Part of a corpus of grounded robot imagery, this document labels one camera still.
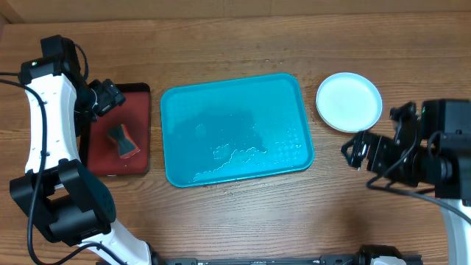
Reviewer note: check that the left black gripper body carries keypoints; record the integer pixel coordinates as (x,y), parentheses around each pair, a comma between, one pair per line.
(102,99)

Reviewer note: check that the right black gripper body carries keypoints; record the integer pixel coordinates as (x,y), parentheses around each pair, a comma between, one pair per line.
(380,158)

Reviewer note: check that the red and green sponge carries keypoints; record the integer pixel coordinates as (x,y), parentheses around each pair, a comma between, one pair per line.
(126,146)

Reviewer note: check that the light blue plastic plate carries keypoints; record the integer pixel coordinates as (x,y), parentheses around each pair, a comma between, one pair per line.
(349,102)

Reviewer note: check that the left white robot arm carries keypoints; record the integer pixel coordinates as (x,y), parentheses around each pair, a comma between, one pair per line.
(61,198)

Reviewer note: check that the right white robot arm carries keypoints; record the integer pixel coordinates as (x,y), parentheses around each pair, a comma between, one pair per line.
(428,158)

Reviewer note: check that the black red-lined tray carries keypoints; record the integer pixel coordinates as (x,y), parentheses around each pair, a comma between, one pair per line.
(97,150)

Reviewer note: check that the teal plastic tray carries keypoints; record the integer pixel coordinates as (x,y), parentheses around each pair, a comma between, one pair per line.
(237,129)

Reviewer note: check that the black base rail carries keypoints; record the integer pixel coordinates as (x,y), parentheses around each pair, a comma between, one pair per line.
(322,260)

